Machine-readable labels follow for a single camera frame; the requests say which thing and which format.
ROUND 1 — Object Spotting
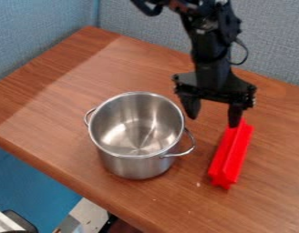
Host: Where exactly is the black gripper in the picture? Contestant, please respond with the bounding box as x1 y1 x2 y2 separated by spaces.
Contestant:
172 57 257 128

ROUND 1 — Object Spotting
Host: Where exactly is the stainless steel pot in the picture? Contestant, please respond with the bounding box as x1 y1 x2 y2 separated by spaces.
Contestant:
84 91 192 179

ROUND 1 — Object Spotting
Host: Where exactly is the red plastic block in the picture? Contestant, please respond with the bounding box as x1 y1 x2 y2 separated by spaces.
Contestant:
209 119 254 189

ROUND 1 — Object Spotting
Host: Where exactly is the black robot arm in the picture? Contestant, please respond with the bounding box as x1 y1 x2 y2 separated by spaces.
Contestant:
130 0 257 127

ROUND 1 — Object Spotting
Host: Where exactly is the black and white object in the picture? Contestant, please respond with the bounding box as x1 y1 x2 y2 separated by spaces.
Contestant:
0 209 39 233

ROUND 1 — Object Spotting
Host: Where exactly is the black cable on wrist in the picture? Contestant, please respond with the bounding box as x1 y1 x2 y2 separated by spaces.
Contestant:
229 37 250 66

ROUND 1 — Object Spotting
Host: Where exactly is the white table leg frame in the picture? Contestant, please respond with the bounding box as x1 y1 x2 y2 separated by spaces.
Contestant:
52 198 108 233

